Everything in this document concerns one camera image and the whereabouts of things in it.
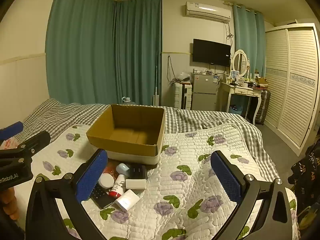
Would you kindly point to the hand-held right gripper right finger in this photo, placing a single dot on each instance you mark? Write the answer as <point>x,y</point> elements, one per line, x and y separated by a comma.
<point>226,177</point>

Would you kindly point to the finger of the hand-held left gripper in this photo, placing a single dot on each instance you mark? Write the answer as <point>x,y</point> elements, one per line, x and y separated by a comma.
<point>37,140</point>
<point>11,130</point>

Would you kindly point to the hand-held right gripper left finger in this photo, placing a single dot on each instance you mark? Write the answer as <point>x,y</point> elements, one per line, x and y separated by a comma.
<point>92,177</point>

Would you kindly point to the white round jar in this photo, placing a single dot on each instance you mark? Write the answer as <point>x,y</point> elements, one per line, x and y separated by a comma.
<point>106,180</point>

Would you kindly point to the black remote control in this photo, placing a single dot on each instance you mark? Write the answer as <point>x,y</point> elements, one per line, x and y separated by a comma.
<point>100,195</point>

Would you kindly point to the white bottle with red base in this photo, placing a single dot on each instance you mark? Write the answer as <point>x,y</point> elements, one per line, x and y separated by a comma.
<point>118,186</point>

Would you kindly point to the white carton with label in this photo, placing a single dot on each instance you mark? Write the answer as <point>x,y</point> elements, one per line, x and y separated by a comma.
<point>127,200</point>

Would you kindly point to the white rectangular box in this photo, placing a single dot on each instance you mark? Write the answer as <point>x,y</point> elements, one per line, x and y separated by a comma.
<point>136,184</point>

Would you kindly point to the small black box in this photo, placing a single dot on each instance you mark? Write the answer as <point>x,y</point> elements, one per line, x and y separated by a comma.
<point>137,171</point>

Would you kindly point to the brown cardboard box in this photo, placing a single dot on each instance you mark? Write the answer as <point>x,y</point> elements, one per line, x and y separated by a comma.
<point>135,152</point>

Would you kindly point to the person's left hand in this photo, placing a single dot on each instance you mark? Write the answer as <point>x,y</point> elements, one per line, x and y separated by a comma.
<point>9,202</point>

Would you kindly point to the white red-printed plastic bag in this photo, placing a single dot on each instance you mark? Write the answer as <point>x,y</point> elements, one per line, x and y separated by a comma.
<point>8,143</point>

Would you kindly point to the white floral quilt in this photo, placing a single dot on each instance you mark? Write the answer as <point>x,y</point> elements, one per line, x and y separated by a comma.
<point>187,205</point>

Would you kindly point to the blue basket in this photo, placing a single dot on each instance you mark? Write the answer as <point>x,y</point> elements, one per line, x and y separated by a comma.
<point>236,109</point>

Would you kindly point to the dark printed garment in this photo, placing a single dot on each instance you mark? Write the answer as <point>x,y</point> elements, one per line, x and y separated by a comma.
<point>306,177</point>

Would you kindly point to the white dressing table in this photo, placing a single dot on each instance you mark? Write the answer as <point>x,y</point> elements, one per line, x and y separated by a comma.
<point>240,91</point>

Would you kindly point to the silver small fridge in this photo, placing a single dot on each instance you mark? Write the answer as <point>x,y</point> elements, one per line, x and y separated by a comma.
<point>203,92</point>

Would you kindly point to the white suitcase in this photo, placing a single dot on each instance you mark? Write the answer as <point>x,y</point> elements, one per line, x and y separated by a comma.
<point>182,96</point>

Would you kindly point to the wide green curtain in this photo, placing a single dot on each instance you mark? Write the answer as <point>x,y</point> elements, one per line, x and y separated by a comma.
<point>80,50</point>

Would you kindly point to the small open cardboard box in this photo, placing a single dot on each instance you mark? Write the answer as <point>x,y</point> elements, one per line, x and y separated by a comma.
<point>261,82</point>

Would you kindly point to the clear plastic bag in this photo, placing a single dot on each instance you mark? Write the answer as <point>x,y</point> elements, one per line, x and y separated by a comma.
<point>183,77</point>

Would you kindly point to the white louvred wardrobe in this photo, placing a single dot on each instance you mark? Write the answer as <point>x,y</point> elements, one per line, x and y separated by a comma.
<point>292,85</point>

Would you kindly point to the white oval mirror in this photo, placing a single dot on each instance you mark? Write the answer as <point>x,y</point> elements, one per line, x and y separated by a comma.
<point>240,60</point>

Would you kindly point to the green corner curtain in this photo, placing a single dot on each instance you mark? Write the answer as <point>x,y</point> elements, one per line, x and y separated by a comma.
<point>138,52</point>

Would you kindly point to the narrow green curtain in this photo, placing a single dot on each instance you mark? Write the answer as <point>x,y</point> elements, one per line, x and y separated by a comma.
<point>247,37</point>

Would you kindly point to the white air conditioner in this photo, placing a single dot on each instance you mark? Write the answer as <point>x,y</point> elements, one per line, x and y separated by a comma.
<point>207,11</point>

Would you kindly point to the small photo frame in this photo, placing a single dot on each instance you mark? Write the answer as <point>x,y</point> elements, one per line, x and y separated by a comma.
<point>235,74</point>

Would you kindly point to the black wall television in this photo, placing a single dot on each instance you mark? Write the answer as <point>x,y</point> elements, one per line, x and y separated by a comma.
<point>211,52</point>

